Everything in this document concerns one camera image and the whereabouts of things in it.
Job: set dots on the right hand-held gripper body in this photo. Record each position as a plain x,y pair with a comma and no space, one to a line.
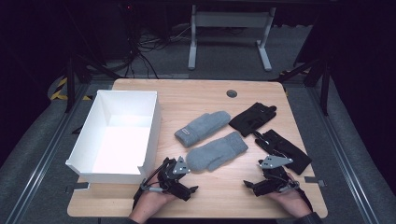
274,183

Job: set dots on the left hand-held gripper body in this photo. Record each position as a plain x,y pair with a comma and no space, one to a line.
180,188

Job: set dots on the black glove with white marks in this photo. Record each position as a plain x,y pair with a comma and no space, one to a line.
291,151

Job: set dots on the person's right hand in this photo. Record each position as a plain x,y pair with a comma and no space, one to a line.
291,202

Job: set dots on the person's left hand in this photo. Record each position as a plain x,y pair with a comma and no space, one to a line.
152,203

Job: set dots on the grey tape strip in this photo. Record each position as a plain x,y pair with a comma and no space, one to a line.
313,180
77,186

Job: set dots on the white open box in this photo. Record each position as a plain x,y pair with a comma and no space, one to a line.
118,143

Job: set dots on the grey knit mitten with label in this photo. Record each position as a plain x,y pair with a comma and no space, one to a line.
202,126

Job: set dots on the grey round table grommet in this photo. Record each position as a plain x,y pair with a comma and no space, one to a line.
231,93

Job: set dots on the black metal stand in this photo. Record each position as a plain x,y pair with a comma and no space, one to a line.
71,84
324,87

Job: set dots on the yellow black hazard tape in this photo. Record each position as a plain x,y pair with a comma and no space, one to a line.
59,93

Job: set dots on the dark computer tower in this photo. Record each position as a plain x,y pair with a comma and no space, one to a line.
120,28

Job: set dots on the aluminium floor rail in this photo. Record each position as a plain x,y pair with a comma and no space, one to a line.
46,158
345,158

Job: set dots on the white metal desk frame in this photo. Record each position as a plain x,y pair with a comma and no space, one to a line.
230,19

